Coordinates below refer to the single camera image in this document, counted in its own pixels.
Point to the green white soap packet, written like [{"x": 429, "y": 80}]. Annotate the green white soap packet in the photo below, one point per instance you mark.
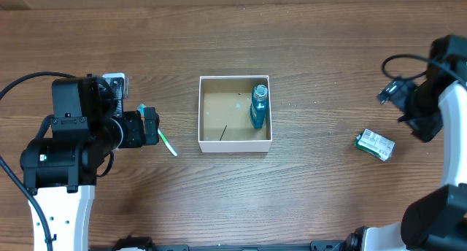
[{"x": 374, "y": 144}]

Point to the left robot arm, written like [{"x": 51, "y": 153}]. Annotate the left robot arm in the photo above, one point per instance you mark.
[{"x": 60, "y": 165}]

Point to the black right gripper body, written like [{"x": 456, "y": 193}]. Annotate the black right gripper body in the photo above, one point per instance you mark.
[{"x": 395, "y": 94}]

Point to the green white toothbrush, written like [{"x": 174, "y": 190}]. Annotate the green white toothbrush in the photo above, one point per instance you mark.
[{"x": 161, "y": 135}]

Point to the blue mouthwash bottle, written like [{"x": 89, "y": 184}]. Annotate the blue mouthwash bottle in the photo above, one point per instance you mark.
[{"x": 259, "y": 106}]

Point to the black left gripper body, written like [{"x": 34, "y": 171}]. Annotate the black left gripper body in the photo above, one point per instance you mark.
[{"x": 149, "y": 125}]

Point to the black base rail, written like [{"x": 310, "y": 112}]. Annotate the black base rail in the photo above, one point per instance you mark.
[{"x": 146, "y": 244}]

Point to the black stick in box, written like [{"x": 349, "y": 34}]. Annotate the black stick in box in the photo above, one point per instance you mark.
[{"x": 222, "y": 134}]

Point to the white cardboard box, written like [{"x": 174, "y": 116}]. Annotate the white cardboard box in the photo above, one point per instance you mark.
[{"x": 226, "y": 100}]

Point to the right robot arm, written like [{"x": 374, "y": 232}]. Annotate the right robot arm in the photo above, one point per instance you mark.
[{"x": 437, "y": 221}]

